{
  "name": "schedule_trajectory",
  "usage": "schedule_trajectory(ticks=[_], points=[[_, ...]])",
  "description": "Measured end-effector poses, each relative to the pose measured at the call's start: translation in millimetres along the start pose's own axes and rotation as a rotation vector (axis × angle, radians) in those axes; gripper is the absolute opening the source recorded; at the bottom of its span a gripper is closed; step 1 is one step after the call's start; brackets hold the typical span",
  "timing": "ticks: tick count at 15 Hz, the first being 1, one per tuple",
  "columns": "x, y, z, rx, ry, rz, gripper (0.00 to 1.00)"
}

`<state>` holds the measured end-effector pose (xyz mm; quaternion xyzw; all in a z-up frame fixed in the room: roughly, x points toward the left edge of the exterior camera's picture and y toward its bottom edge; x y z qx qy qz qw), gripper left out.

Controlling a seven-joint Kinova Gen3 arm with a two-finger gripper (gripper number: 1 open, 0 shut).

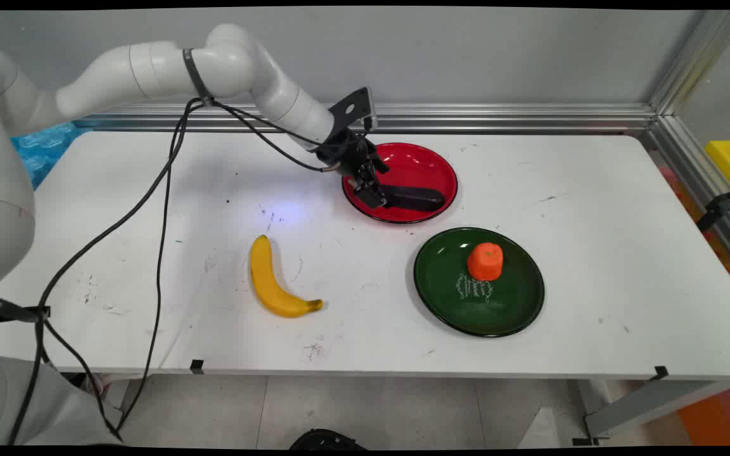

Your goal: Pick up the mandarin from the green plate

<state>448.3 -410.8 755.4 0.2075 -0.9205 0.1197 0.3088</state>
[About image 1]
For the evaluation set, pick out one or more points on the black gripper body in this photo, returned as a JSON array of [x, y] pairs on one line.
[[347, 149]]

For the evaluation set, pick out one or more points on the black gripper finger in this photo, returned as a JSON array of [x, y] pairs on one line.
[[380, 164], [370, 192]]

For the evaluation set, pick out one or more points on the orange toy tangerine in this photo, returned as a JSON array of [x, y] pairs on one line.
[[485, 261]]

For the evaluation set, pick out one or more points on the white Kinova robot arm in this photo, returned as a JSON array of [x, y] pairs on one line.
[[149, 69]]

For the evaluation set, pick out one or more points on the red round plate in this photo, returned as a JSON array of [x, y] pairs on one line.
[[425, 168]]

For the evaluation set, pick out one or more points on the dark purple toy eggplant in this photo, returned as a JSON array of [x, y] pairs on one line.
[[417, 197]]

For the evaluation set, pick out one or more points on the yellow toy banana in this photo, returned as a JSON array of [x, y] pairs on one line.
[[265, 282]]

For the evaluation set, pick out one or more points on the dark green round plate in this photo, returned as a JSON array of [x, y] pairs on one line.
[[504, 304]]

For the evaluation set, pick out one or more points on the black table edge clip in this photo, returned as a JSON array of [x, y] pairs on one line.
[[660, 372], [197, 366]]

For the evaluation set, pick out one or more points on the black round floor object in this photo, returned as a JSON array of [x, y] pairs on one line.
[[327, 441]]

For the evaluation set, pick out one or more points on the blue bubble wrap sheet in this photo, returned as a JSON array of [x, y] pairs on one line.
[[38, 152]]

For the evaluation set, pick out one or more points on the black clamp stand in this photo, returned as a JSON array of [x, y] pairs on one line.
[[723, 204]]

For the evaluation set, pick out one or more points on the grey metal table leg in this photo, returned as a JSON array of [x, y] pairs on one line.
[[650, 405]]

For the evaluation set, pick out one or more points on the orange box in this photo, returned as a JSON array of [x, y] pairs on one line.
[[723, 418]]

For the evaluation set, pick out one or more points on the black wrist camera mount plate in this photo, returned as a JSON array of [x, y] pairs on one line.
[[353, 109]]

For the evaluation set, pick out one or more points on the horizontal aluminium frame rail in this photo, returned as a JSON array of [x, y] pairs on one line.
[[498, 118]]

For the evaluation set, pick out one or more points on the sloping aluminium frame rail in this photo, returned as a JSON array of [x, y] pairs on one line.
[[701, 183]]

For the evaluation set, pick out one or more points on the aluminium frame post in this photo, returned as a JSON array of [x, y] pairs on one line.
[[697, 60]]

